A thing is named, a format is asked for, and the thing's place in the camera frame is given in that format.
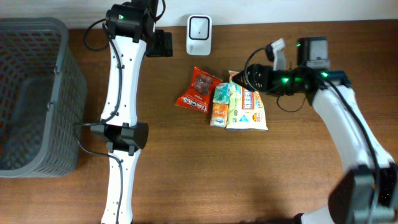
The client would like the teal tissue packet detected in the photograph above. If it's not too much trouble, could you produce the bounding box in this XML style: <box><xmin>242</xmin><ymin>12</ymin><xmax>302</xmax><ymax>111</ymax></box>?
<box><xmin>213</xmin><ymin>83</ymin><xmax>231</xmax><ymax>105</ymax></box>

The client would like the yellow wet wipes pack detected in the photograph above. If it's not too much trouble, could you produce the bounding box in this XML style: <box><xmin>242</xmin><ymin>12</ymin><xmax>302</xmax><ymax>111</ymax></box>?
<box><xmin>226</xmin><ymin>70</ymin><xmax>268</xmax><ymax>132</ymax></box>

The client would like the orange tissue packet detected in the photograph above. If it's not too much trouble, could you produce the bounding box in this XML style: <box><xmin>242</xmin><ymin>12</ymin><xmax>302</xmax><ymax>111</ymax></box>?
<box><xmin>210</xmin><ymin>103</ymin><xmax>228</xmax><ymax>128</ymax></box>

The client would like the red snack packet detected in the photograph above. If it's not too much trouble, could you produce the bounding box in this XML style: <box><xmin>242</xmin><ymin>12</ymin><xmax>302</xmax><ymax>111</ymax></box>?
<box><xmin>175</xmin><ymin>67</ymin><xmax>223</xmax><ymax>114</ymax></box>

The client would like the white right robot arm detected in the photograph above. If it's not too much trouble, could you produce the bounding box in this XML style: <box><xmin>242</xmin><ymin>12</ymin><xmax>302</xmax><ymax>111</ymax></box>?
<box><xmin>232</xmin><ymin>64</ymin><xmax>397</xmax><ymax>223</ymax></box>

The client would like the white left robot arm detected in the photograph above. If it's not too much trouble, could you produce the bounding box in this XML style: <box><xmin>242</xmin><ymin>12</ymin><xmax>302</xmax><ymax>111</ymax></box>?
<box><xmin>90</xmin><ymin>1</ymin><xmax>164</xmax><ymax>223</ymax></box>

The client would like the white black barcode scanner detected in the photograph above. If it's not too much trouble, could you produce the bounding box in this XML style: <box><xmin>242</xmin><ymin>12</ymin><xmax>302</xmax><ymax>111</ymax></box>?
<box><xmin>186</xmin><ymin>14</ymin><xmax>213</xmax><ymax>56</ymax></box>

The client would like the grey plastic basket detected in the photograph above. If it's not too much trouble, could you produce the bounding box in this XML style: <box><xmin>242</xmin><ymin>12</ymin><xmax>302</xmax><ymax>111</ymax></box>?
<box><xmin>1</xmin><ymin>17</ymin><xmax>88</xmax><ymax>178</ymax></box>

